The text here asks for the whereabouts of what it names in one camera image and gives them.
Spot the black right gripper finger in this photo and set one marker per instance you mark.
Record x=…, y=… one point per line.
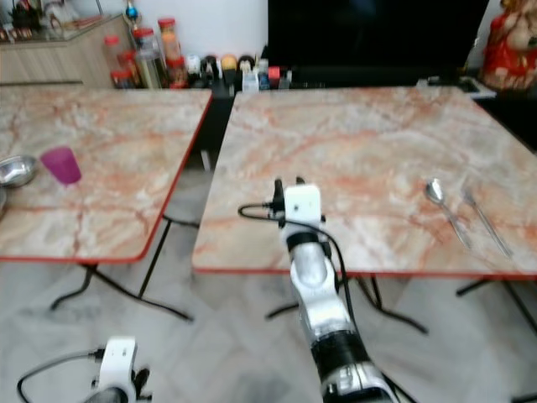
x=278, y=189
x=299, y=181

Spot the steel fork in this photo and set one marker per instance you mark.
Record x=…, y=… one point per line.
x=487, y=222

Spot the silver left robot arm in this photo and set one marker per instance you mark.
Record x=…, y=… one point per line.
x=113, y=396

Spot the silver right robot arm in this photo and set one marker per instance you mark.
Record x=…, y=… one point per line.
x=323, y=294

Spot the marble-pattern folding table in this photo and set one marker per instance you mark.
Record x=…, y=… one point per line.
x=117, y=176
x=352, y=143

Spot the black plush toy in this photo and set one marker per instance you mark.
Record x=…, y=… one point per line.
x=247, y=67

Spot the yellow plush toy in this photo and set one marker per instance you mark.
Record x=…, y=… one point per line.
x=229, y=65

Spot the dark brown plush toy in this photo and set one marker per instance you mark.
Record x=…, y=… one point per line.
x=215, y=69

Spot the steel spoon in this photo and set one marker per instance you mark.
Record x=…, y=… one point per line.
x=435, y=191

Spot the small white figure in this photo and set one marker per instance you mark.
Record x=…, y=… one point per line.
x=195, y=66

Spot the black television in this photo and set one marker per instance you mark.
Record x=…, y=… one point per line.
x=377, y=32

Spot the steel tumbler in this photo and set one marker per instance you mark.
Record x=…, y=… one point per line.
x=149, y=70

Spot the red-lidded jar white contents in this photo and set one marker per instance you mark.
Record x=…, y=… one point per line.
x=143, y=39

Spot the purple plastic cup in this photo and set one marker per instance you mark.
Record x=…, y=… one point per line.
x=61, y=166

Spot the small steel bowl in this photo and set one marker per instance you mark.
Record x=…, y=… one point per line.
x=17, y=171

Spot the small trophy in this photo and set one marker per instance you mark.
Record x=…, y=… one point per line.
x=132, y=10

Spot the red-robed statue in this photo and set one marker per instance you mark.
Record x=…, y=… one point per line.
x=510, y=50

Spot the wooden drawer cabinet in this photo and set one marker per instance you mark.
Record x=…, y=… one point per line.
x=50, y=59

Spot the dark teapot set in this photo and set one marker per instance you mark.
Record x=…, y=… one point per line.
x=33, y=17

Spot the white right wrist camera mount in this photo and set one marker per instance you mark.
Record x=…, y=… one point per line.
x=303, y=204

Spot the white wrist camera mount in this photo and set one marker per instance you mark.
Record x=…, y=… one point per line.
x=303, y=204
x=119, y=361

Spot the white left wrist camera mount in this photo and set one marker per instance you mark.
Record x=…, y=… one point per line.
x=119, y=361

